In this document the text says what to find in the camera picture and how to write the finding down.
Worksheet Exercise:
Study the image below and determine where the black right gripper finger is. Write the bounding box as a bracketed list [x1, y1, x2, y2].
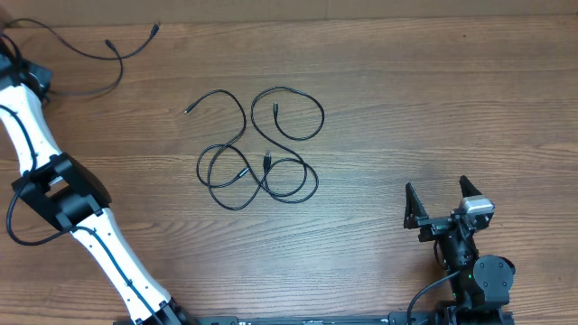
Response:
[459, 175, 481, 198]
[403, 182, 428, 228]

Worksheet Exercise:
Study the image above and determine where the thick smooth black USB cable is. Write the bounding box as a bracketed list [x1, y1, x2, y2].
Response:
[3, 17, 162, 98]

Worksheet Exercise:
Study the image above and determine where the thin black USB-A cable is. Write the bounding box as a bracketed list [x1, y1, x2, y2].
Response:
[183, 88, 274, 211]

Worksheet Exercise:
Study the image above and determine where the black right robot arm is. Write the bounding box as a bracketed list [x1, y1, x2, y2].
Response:
[404, 175, 516, 311]

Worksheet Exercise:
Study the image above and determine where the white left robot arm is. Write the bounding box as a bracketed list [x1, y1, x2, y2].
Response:
[1, 34, 192, 325]

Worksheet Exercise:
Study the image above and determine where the braided black USB-C cable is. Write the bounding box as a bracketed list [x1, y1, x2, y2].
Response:
[207, 86, 326, 204]

